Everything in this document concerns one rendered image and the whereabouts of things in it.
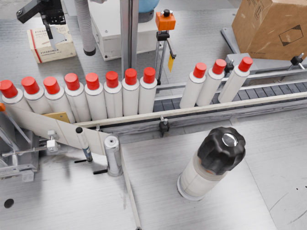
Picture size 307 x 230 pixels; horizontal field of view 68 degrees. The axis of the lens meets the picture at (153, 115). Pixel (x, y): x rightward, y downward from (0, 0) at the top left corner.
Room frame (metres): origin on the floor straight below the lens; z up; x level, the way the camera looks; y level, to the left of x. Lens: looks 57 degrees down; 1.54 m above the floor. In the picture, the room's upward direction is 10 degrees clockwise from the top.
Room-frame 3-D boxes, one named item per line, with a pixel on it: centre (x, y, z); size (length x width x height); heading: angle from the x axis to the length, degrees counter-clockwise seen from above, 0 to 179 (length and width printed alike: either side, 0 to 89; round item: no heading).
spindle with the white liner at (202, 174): (0.22, -0.15, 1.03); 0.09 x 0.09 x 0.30
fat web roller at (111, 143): (0.22, 0.08, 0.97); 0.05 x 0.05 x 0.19
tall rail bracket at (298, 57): (0.74, -0.54, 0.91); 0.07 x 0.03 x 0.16; 21
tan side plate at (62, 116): (0.31, 0.29, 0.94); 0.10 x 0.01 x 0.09; 111
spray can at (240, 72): (0.56, -0.25, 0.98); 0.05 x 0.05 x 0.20
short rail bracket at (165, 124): (0.38, -0.04, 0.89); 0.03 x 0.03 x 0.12; 21
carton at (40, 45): (0.71, 0.47, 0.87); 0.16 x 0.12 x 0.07; 121
